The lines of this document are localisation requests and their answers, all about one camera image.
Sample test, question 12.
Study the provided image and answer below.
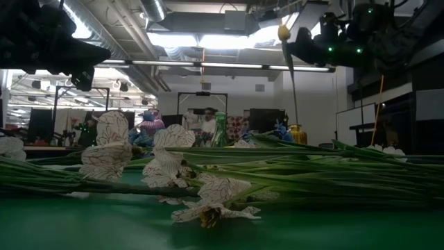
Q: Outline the background robot with LEDs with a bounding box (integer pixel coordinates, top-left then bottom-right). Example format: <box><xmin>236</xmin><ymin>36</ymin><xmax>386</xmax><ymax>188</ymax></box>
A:
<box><xmin>74</xmin><ymin>119</ymin><xmax>99</xmax><ymax>147</ymax></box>

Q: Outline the green table mat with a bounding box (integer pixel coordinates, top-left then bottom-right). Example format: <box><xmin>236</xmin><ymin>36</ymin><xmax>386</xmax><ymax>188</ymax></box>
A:
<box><xmin>0</xmin><ymin>169</ymin><xmax>444</xmax><ymax>250</ymax></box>

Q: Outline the blue artificial flower bunch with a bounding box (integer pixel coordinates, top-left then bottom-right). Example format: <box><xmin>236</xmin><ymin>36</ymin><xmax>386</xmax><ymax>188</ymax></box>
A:
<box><xmin>128</xmin><ymin>128</ymin><xmax>156</xmax><ymax>147</ymax></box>
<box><xmin>273</xmin><ymin>119</ymin><xmax>295</xmax><ymax>143</ymax></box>

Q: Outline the long silver ceiling duct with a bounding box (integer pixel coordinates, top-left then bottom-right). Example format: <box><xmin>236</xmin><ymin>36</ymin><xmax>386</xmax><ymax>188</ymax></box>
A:
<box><xmin>37</xmin><ymin>0</ymin><xmax>164</xmax><ymax>94</ymax></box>

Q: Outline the green glass vase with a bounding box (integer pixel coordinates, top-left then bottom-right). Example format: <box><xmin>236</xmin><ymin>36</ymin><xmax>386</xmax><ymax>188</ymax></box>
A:
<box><xmin>212</xmin><ymin>111</ymin><xmax>229</xmax><ymax>147</ymax></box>

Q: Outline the ceiling air handling unit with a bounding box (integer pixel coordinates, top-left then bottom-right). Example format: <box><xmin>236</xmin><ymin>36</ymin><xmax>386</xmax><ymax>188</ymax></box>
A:
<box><xmin>148</xmin><ymin>9</ymin><xmax>262</xmax><ymax>38</ymax></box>

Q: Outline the black monitor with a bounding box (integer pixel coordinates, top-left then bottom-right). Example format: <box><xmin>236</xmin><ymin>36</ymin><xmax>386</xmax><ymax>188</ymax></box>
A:
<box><xmin>248</xmin><ymin>108</ymin><xmax>287</xmax><ymax>135</ymax></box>
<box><xmin>28</xmin><ymin>108</ymin><xmax>53</xmax><ymax>144</ymax></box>

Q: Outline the person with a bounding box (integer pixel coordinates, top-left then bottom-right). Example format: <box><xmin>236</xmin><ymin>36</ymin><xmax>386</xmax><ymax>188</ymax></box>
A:
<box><xmin>202</xmin><ymin>107</ymin><xmax>218</xmax><ymax>135</ymax></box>

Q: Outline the yellow glass vase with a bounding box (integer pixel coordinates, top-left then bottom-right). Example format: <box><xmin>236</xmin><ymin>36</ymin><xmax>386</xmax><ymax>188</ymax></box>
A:
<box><xmin>289</xmin><ymin>124</ymin><xmax>309</xmax><ymax>145</ymax></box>

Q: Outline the white patterned cloth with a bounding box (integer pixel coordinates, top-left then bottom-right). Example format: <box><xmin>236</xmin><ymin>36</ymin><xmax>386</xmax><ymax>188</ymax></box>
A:
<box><xmin>182</xmin><ymin>110</ymin><xmax>206</xmax><ymax>132</ymax></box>

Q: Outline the red floral patterned cloth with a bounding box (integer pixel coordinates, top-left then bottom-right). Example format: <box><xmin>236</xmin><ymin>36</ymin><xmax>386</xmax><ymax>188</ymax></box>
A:
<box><xmin>226</xmin><ymin>115</ymin><xmax>250</xmax><ymax>140</ymax></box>

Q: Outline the purple glass vase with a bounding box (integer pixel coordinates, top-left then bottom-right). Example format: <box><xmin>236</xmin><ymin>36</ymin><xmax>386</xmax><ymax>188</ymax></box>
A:
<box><xmin>139</xmin><ymin>110</ymin><xmax>167</xmax><ymax>138</ymax></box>

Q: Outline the yellow pole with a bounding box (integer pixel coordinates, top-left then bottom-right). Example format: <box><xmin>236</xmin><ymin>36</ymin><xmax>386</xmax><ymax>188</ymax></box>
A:
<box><xmin>370</xmin><ymin>74</ymin><xmax>386</xmax><ymax>147</ymax></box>

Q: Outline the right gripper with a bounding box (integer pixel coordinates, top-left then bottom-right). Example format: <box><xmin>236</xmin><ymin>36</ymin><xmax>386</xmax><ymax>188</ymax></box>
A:
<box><xmin>286</xmin><ymin>12</ymin><xmax>362</xmax><ymax>68</ymax></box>

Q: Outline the whiteboard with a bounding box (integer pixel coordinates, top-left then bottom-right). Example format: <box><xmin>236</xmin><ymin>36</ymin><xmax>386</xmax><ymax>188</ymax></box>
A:
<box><xmin>335</xmin><ymin>103</ymin><xmax>377</xmax><ymax>147</ymax></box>

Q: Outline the ribbed silver ventilation duct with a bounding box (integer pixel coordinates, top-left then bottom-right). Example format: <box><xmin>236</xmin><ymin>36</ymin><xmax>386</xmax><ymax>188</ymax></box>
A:
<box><xmin>139</xmin><ymin>0</ymin><xmax>168</xmax><ymax>23</ymax></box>

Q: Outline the yellow artificial tulip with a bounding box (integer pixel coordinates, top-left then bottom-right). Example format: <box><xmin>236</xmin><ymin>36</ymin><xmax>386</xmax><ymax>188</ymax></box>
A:
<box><xmin>277</xmin><ymin>24</ymin><xmax>301</xmax><ymax>126</ymax></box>

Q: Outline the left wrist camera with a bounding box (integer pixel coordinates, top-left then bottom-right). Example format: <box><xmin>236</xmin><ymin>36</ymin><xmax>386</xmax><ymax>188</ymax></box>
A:
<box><xmin>70</xmin><ymin>65</ymin><xmax>96</xmax><ymax>92</ymax></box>

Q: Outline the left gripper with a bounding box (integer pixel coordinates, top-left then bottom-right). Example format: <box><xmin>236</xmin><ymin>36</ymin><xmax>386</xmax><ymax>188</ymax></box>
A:
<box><xmin>0</xmin><ymin>31</ymin><xmax>112</xmax><ymax>75</ymax></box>

